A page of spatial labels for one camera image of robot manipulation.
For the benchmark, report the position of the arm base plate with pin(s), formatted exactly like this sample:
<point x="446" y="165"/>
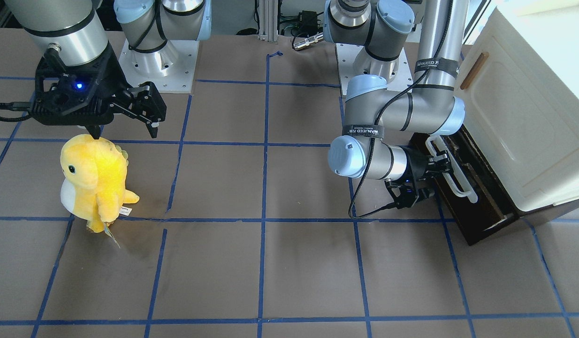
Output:
<point x="353" y="60"/>
<point x="171" y="69"/>

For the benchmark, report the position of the aluminium frame post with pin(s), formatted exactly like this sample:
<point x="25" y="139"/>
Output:
<point x="268" y="20"/>

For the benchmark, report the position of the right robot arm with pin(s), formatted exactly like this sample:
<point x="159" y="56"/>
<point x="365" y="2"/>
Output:
<point x="73" y="28"/>

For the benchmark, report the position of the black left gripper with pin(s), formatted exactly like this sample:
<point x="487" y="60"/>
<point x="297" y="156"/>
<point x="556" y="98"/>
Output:
<point x="417" y="165"/>

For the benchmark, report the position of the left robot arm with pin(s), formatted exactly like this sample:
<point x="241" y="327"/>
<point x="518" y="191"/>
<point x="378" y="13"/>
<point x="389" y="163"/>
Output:
<point x="428" y="105"/>

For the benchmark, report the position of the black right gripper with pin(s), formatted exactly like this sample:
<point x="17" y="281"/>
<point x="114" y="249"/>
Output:
<point x="114" y="73"/>

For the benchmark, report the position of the dark wooden drawer cabinet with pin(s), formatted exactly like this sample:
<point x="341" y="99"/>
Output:
<point x="552" y="211"/>

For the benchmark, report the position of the yellow plush toy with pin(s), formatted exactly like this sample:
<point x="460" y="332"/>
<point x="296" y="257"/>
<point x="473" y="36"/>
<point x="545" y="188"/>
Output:
<point x="94" y="188"/>

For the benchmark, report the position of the dark wooden drawer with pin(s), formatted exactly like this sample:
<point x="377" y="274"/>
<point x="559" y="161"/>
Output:
<point x="473" y="193"/>

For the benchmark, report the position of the cream plastic storage box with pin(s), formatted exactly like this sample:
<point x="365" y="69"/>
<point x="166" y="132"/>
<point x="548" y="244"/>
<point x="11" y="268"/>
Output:
<point x="523" y="104"/>

